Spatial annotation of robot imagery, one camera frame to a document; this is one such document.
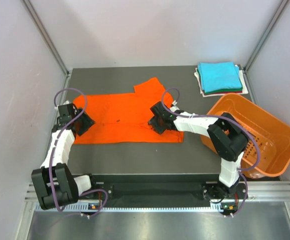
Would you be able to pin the grey slotted cable duct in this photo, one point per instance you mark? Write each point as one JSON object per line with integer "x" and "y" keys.
{"x": 90, "y": 207}

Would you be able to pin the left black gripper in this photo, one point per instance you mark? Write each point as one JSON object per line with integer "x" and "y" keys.
{"x": 88, "y": 123}

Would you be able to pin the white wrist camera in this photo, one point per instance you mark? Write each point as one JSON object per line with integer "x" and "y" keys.
{"x": 174, "y": 107}
{"x": 64, "y": 103}

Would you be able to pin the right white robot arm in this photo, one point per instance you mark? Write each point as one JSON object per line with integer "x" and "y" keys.
{"x": 228, "y": 140}

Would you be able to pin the folded green t shirt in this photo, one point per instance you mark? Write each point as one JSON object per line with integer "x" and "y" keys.
{"x": 224, "y": 90}

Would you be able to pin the folded white t shirt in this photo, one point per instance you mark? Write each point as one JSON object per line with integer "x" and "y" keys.
{"x": 241, "y": 77}

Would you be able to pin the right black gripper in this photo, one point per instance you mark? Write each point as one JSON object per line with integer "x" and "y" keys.
{"x": 153, "y": 122}

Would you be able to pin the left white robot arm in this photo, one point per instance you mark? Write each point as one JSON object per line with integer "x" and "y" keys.
{"x": 53, "y": 182}

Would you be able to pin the orange t shirt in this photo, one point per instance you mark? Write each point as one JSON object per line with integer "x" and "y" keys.
{"x": 123, "y": 117}

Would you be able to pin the aluminium frame rail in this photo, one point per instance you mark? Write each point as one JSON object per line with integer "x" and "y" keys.
{"x": 45, "y": 35}

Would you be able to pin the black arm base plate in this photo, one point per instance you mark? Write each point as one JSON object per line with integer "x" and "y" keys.
{"x": 165, "y": 190}

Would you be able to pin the orange plastic basket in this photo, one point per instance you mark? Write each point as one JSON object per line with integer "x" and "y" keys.
{"x": 271, "y": 134}

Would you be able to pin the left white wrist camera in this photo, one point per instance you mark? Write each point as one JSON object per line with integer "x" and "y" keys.
{"x": 64, "y": 103}

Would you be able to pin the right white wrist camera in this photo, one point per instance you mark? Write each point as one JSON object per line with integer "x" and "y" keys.
{"x": 174, "y": 107}

